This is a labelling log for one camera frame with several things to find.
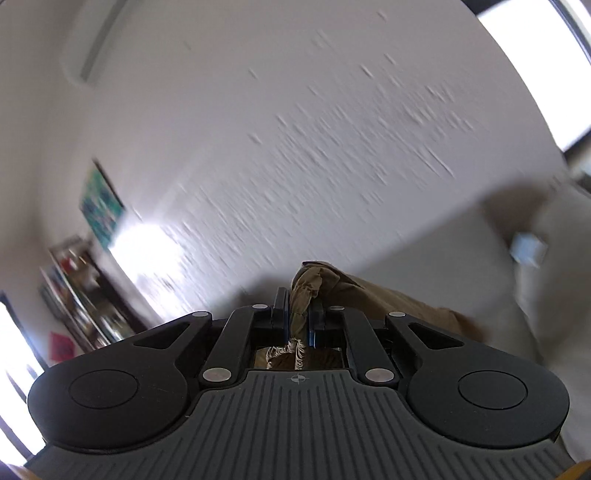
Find tan khaki trousers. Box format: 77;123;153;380
254;261;485;370

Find cluttered dark bookshelf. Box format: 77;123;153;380
40;236;146;353

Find light grey sofa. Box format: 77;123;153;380
354;184;590;370

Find small blue white packet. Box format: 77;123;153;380
509;232;548;268

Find red paper wall decoration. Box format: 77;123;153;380
49;332;76;363

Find teal wall picture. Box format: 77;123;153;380
79;159;125;250

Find window with dark frame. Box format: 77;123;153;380
465;0;590;157

